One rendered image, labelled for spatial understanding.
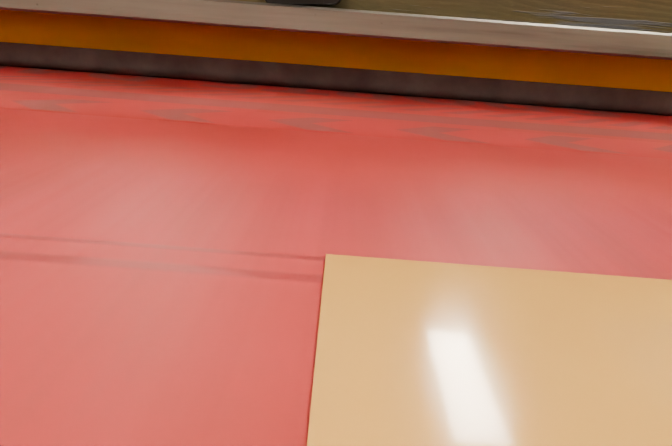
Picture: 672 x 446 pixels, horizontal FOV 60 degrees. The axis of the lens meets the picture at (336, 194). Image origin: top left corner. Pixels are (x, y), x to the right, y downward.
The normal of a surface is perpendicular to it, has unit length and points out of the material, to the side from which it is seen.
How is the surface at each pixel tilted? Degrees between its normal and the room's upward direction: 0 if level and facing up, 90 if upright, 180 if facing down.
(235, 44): 90
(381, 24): 90
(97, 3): 90
